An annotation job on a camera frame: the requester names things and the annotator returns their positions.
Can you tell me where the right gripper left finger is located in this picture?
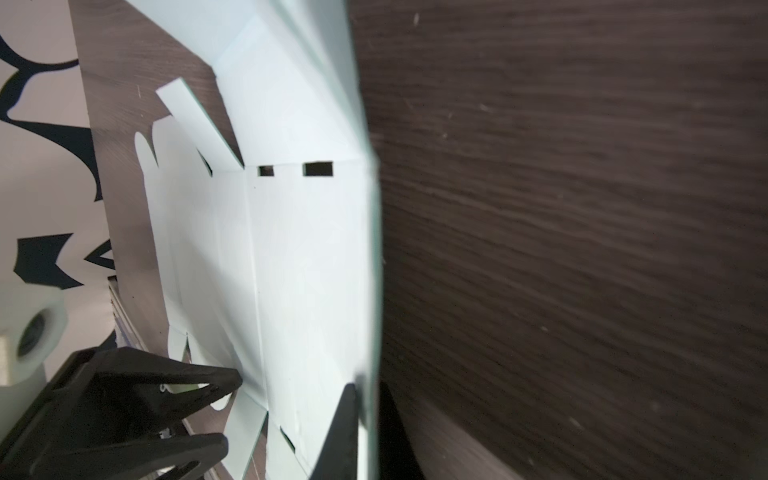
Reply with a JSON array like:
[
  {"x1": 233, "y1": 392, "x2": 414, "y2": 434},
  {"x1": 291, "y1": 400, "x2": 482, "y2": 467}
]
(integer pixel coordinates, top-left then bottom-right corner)
[{"x1": 309, "y1": 383, "x2": 359, "y2": 480}]

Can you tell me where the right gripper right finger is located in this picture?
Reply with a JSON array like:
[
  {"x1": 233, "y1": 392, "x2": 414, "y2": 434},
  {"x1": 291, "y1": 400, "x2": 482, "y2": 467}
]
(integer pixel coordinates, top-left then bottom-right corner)
[{"x1": 378, "y1": 381, "x2": 425, "y2": 480}]

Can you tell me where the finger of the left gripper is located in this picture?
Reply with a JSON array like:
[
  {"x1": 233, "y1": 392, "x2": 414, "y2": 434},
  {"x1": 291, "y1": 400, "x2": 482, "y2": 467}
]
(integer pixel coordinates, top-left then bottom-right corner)
[
  {"x1": 1, "y1": 433, "x2": 229, "y2": 479},
  {"x1": 40, "y1": 347, "x2": 243, "y2": 431}
]

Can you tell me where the light blue paper box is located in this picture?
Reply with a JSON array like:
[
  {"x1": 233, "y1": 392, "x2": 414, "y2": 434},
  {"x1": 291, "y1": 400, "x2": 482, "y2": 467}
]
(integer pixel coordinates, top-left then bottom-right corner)
[{"x1": 135, "y1": 1, "x2": 383, "y2": 479}]

